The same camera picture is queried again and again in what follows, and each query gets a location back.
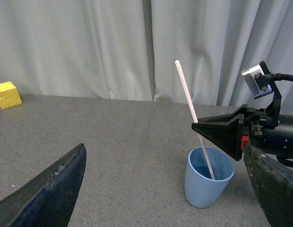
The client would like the pale speckled chopstick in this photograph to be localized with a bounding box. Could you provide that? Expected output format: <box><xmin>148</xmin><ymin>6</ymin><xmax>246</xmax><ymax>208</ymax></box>
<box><xmin>175</xmin><ymin>60</ymin><xmax>215</xmax><ymax>180</ymax></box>

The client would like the black camera cable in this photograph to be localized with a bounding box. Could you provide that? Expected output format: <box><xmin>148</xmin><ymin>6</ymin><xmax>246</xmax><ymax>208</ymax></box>
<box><xmin>264</xmin><ymin>73</ymin><xmax>293</xmax><ymax>83</ymax></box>

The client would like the light blue plastic cup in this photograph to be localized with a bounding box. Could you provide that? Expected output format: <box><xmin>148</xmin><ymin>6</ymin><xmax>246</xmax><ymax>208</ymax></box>
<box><xmin>184</xmin><ymin>147</ymin><xmax>234</xmax><ymax>209</ymax></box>

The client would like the left gripper black top-camera finger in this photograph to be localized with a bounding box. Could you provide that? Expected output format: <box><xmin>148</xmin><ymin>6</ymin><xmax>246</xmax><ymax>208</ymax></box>
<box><xmin>0</xmin><ymin>144</ymin><xmax>86</xmax><ymax>227</ymax></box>

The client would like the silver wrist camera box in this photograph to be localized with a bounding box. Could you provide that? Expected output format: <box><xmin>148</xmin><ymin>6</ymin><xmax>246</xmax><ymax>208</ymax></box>
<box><xmin>241</xmin><ymin>61</ymin><xmax>273</xmax><ymax>99</ymax></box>

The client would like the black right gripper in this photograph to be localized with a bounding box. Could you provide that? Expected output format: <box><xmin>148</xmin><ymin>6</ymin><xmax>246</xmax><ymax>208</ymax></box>
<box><xmin>192</xmin><ymin>106</ymin><xmax>293</xmax><ymax>227</ymax></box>

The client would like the yellow sponge block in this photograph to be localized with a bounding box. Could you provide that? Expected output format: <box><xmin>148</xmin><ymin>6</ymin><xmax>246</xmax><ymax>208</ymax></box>
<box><xmin>0</xmin><ymin>81</ymin><xmax>22</xmax><ymax>109</ymax></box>

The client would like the grey pleated curtain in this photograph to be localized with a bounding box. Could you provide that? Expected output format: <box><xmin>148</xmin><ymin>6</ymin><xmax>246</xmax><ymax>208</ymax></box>
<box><xmin>0</xmin><ymin>0</ymin><xmax>293</xmax><ymax>108</ymax></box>

